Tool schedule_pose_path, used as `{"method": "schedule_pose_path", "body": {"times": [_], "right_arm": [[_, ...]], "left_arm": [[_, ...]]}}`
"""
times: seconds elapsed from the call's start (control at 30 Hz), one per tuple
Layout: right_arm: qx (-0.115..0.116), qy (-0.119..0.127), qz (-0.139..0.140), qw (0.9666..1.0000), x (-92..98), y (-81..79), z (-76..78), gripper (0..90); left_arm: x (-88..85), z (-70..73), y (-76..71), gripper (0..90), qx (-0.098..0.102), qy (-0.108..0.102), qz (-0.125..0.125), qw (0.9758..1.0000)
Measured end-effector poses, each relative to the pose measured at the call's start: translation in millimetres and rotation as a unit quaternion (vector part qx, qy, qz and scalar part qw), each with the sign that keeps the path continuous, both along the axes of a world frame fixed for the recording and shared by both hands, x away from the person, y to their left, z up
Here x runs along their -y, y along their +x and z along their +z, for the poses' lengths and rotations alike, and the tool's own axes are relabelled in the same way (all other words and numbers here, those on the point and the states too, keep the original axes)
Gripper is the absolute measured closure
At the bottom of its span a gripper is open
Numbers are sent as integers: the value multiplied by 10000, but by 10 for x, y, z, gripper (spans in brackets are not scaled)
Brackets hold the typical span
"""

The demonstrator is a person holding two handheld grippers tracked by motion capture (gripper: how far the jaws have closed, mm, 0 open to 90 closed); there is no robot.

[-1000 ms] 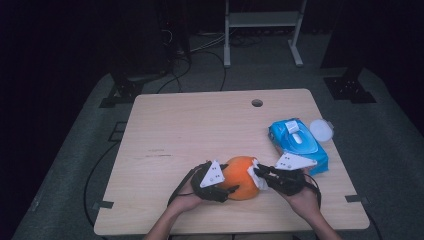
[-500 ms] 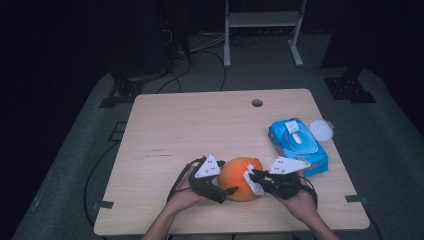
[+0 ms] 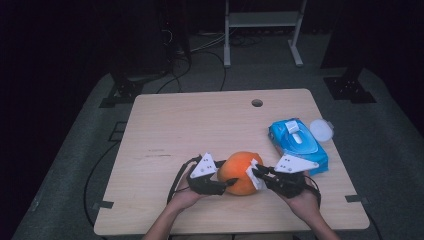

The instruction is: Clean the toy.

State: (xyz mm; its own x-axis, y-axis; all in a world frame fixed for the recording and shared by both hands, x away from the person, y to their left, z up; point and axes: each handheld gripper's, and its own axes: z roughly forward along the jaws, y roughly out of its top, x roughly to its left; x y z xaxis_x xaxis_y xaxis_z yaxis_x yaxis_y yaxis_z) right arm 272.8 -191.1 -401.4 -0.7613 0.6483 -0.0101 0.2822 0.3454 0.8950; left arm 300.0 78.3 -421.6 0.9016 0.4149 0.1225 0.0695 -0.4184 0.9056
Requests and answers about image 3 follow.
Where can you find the white metal stand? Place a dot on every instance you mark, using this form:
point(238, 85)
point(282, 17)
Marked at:
point(261, 19)

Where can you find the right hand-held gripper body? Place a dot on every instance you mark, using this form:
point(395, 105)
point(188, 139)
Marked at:
point(290, 183)

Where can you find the black stand base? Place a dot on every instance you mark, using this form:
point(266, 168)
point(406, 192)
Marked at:
point(128, 90)
point(348, 88)

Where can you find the white wet wipe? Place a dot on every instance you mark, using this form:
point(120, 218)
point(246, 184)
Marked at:
point(256, 181)

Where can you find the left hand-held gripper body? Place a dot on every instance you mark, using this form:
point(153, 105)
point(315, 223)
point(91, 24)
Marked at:
point(203, 173)

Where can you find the white round plastic lid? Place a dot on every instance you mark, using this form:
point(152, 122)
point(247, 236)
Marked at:
point(321, 130)

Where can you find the person's left hand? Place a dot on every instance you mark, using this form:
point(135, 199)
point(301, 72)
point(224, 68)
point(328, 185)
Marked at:
point(185, 200)

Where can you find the black tape strip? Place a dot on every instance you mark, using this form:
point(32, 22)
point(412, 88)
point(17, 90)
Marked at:
point(356, 199)
point(103, 204)

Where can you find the person's right hand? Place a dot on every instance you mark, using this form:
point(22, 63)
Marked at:
point(305, 205)

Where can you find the orange plush toy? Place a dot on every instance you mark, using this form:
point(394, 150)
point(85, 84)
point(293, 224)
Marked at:
point(238, 173)

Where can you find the blue wet wipe pack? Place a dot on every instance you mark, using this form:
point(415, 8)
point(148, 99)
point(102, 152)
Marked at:
point(300, 143)

